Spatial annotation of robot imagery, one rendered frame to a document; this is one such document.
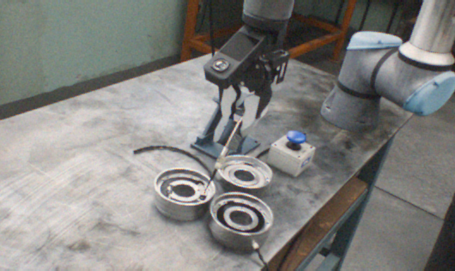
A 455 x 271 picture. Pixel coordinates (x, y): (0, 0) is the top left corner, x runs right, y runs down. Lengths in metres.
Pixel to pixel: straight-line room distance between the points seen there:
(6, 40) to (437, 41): 1.89
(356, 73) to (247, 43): 0.51
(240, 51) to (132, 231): 0.33
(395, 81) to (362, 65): 0.10
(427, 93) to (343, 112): 0.22
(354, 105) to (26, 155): 0.75
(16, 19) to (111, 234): 1.78
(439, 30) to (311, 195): 0.43
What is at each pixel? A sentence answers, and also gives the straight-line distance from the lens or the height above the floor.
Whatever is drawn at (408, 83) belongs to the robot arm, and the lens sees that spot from 1.13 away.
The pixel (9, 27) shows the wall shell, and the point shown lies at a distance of 2.45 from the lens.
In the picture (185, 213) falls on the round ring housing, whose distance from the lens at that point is 0.80.
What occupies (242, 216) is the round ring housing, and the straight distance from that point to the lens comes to 0.83.
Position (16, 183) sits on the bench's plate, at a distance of 0.89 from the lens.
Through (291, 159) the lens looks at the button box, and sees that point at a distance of 0.98.
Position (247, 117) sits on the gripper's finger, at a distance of 0.81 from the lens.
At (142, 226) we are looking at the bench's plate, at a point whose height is 0.80.
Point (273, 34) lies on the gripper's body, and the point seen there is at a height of 1.10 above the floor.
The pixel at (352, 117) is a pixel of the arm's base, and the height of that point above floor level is 0.83.
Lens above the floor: 1.33
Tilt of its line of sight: 30 degrees down
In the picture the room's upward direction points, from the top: 12 degrees clockwise
